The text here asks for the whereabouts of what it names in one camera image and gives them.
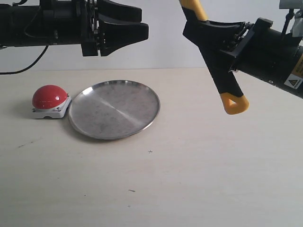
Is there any red dome push button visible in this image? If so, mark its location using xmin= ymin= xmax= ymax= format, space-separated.
xmin=31 ymin=85 xmax=71 ymax=119

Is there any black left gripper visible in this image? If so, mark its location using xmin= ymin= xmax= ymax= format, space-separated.
xmin=80 ymin=0 xmax=149 ymax=57

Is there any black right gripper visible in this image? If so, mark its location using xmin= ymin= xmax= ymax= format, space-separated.
xmin=183 ymin=17 xmax=273 ymax=71

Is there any yellow black claw hammer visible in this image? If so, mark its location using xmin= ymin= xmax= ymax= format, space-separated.
xmin=179 ymin=0 xmax=250 ymax=115

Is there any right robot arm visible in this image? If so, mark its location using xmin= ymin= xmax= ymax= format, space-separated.
xmin=183 ymin=18 xmax=303 ymax=97

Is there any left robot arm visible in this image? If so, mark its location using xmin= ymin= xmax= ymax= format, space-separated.
xmin=0 ymin=0 xmax=149 ymax=57

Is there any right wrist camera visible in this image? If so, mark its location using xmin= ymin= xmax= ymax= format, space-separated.
xmin=279 ymin=0 xmax=303 ymax=37

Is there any round steel plate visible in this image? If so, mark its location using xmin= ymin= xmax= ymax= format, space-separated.
xmin=68 ymin=79 xmax=161 ymax=140

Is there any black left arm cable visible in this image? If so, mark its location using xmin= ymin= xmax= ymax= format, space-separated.
xmin=0 ymin=44 xmax=49 ymax=75

